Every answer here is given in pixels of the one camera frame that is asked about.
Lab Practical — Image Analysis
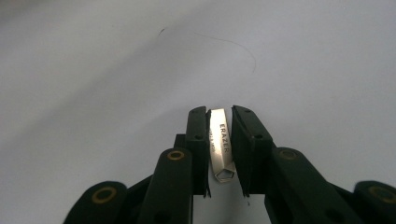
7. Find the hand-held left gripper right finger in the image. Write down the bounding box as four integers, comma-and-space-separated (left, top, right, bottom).
232, 105, 276, 198

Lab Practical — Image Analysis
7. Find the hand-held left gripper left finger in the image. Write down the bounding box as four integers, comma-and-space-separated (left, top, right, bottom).
174, 105, 211, 199

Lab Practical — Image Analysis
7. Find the thin hair strand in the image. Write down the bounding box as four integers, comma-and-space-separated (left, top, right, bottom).
157, 27, 258, 75

